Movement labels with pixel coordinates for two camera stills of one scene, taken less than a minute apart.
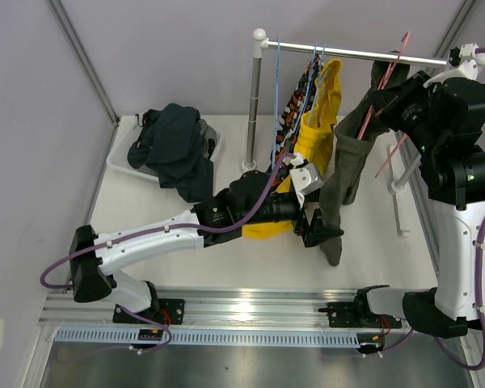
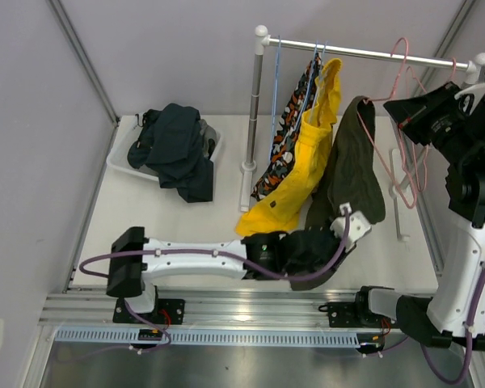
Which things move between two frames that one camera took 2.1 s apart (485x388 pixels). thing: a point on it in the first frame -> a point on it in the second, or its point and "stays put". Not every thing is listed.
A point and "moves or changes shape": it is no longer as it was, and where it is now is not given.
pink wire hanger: [402, 44] -> [398, 55]
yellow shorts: [314, 143] stays put
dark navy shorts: [170, 142] stays put
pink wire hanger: [391, 155] -> [453, 61]
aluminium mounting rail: [196, 307] stays put
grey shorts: [208, 132] stays put
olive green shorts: [352, 141] moves or changes shape
